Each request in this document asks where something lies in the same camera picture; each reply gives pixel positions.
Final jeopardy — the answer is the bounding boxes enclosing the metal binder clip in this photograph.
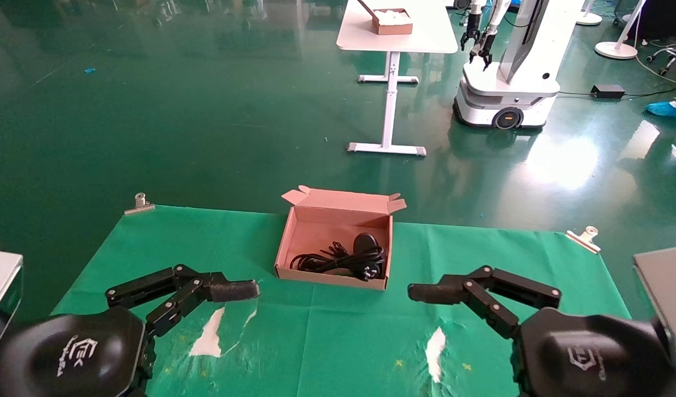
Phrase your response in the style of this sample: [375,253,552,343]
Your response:
[124,192,157,215]
[565,226,602,254]

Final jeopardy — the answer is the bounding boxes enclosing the blue shoe cover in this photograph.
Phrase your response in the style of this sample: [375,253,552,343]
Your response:
[645,94,676,121]

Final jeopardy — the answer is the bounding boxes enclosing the green table cloth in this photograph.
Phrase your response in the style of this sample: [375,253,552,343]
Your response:
[51,205,632,397]

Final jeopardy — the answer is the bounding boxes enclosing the black floor power brick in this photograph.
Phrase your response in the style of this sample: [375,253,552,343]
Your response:
[591,84,627,100]

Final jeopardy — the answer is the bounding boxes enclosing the open brown cardboard box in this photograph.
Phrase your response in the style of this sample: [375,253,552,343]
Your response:
[275,186,408,291]

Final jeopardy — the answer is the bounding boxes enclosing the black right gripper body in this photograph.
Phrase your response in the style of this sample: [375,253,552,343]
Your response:
[511,307,675,397]

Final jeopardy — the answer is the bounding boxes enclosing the white table with legs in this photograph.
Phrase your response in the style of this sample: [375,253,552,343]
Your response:
[336,0,459,157]

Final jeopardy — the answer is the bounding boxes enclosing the black adapter with thin cable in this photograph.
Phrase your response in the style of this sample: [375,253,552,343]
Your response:
[326,232,381,260]

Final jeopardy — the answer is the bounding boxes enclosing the black power cable with plug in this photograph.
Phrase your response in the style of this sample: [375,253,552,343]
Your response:
[289,251,387,282]

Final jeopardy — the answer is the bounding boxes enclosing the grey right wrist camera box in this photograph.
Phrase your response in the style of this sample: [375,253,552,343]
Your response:
[633,245,676,379]

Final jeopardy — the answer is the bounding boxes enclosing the small brown box with lid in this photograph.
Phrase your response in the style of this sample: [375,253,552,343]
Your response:
[358,0,415,36]

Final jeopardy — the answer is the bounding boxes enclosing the white wheeled background robot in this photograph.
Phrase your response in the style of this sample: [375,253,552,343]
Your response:
[453,0,586,131]

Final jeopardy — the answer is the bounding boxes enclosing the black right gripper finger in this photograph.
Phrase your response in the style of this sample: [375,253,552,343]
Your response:
[407,265,562,310]
[408,282,521,340]

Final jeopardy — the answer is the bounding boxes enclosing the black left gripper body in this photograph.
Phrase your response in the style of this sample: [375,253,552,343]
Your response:
[0,307,154,397]

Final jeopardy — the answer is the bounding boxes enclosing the white round stand base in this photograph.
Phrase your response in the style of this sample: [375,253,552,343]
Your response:
[576,0,604,26]
[594,0,647,61]

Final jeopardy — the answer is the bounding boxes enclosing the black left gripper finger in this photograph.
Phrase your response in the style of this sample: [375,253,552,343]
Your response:
[105,264,261,310]
[144,279,261,339]

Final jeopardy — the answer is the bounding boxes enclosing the office chair wheel base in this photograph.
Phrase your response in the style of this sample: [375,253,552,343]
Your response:
[646,42,676,78]

